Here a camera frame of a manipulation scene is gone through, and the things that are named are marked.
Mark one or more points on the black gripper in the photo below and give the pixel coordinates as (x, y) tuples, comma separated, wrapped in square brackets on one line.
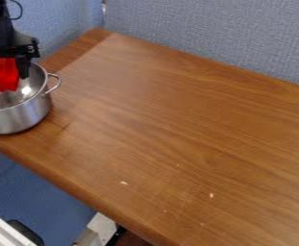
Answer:
[(17, 45)]

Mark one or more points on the red plastic block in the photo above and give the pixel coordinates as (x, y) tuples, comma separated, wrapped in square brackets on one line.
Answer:
[(8, 74)]

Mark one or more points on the metal pot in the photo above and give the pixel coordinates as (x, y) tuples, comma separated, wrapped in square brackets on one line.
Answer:
[(25, 106)]

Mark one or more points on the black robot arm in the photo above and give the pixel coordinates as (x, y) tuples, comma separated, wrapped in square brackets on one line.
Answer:
[(4, 13)]

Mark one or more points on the white appliance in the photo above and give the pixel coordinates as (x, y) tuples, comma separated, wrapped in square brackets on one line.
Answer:
[(11, 237)]

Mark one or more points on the white table leg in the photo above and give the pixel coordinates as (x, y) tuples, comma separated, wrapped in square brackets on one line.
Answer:
[(97, 232)]

